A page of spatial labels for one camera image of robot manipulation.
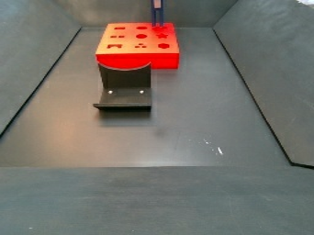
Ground black curved holder bracket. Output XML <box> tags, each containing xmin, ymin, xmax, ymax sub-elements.
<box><xmin>94</xmin><ymin>63</ymin><xmax>153</xmax><ymax>110</ymax></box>

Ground red shape-sorter block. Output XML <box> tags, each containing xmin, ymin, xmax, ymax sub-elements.
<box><xmin>97</xmin><ymin>22</ymin><xmax>181</xmax><ymax>69</ymax></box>

